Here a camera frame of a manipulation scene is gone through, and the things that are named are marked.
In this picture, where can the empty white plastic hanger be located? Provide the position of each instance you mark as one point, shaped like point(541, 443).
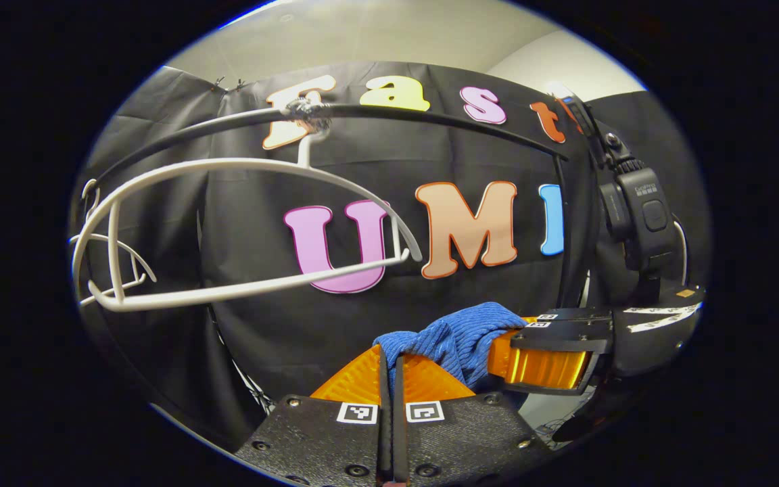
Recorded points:
point(134, 249)

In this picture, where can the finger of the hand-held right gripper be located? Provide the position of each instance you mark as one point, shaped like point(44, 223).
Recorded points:
point(558, 338)
point(585, 314)

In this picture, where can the clear tape wad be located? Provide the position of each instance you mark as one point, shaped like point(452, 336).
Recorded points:
point(305, 111)

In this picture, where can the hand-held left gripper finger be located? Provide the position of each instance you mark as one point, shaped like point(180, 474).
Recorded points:
point(385, 385)
point(399, 406)

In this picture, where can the white plastic clothes hanger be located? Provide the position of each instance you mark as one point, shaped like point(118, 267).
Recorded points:
point(116, 257)

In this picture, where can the black clothes rail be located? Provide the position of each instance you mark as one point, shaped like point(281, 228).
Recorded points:
point(396, 112)

